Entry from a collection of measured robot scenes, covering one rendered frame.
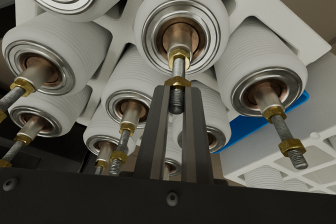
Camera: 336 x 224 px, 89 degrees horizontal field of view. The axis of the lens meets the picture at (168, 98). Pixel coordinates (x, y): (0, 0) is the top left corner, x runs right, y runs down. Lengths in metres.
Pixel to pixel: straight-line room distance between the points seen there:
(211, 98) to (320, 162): 0.38
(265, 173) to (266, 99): 0.37
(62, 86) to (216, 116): 0.21
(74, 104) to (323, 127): 0.48
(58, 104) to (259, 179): 0.49
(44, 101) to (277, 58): 0.31
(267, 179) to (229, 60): 0.39
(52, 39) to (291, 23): 0.28
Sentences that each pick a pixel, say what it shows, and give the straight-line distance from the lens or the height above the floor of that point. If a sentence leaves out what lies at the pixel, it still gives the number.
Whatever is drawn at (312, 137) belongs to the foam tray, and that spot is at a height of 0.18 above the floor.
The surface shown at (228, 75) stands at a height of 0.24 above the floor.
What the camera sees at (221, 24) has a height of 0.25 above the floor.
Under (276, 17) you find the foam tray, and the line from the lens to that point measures 0.27.
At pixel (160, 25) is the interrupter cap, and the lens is 0.17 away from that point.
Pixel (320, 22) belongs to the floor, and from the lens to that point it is 0.53.
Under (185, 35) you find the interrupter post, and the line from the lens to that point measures 0.16.
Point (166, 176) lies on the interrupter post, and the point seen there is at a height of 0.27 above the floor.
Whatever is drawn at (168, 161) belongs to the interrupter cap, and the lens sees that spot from 0.34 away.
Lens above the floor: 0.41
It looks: 48 degrees down
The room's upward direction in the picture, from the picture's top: 173 degrees counter-clockwise
